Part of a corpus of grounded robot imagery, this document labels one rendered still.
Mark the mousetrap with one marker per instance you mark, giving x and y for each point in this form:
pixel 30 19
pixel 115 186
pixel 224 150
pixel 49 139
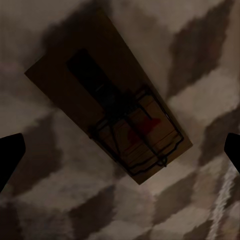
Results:
pixel 95 79

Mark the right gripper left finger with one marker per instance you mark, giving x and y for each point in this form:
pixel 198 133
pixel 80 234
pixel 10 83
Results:
pixel 12 149

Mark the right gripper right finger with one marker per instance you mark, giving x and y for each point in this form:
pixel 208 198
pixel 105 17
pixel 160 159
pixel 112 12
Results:
pixel 232 149

